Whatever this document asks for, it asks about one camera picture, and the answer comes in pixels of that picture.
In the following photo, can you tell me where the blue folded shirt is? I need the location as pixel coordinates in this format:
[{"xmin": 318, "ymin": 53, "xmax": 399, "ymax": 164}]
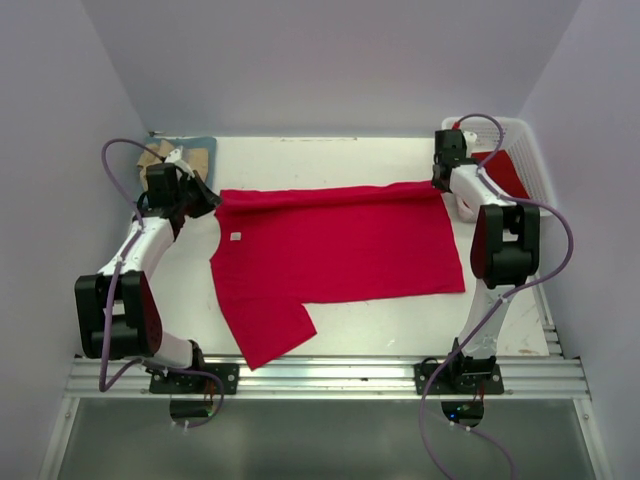
[{"xmin": 145, "ymin": 137, "xmax": 217, "ymax": 185}]

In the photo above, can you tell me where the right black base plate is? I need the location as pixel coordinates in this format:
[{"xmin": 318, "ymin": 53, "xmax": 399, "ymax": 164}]
[{"xmin": 413, "ymin": 361, "xmax": 505, "ymax": 396}]

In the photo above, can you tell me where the aluminium mounting rail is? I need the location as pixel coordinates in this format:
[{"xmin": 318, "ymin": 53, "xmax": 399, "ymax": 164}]
[{"xmin": 64, "ymin": 355, "xmax": 586, "ymax": 399}]

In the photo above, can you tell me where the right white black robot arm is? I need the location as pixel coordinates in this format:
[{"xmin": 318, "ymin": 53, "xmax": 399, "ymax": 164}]
[{"xmin": 425, "ymin": 128, "xmax": 540, "ymax": 394}]

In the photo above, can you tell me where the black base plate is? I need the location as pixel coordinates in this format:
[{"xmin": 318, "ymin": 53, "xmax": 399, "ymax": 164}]
[
  {"xmin": 413, "ymin": 361, "xmax": 505, "ymax": 396},
  {"xmin": 149, "ymin": 363, "xmax": 240, "ymax": 395}
]

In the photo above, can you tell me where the dark red folded shirt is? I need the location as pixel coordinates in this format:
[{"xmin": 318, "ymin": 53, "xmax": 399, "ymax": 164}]
[{"xmin": 484, "ymin": 150, "xmax": 529, "ymax": 199}]

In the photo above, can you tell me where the white plastic basket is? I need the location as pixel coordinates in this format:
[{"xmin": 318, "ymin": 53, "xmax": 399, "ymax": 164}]
[{"xmin": 442, "ymin": 117, "xmax": 557, "ymax": 207}]

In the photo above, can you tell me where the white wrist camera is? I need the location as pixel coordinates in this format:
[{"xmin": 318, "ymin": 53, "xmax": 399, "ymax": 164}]
[
  {"xmin": 451, "ymin": 122, "xmax": 478, "ymax": 156},
  {"xmin": 164, "ymin": 146, "xmax": 194, "ymax": 177}
]

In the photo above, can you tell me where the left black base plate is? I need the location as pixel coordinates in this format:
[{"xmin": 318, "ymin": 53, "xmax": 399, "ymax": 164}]
[{"xmin": 149, "ymin": 363, "xmax": 240, "ymax": 395}]

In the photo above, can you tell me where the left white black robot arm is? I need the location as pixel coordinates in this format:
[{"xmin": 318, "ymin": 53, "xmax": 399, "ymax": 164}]
[{"xmin": 74, "ymin": 161, "xmax": 222, "ymax": 393}]

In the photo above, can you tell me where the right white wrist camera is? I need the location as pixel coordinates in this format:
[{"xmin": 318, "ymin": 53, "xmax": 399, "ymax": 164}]
[{"xmin": 451, "ymin": 122, "xmax": 478, "ymax": 156}]

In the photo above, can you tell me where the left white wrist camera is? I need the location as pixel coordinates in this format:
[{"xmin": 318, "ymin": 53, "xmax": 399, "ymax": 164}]
[{"xmin": 164, "ymin": 146, "xmax": 194, "ymax": 177}]

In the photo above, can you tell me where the bright red t shirt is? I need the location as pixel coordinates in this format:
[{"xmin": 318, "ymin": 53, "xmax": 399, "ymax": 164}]
[{"xmin": 210, "ymin": 181, "xmax": 465, "ymax": 369}]

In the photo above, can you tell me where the beige crumpled shirt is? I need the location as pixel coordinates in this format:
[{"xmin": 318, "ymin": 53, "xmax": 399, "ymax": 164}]
[{"xmin": 137, "ymin": 139, "xmax": 210, "ymax": 174}]

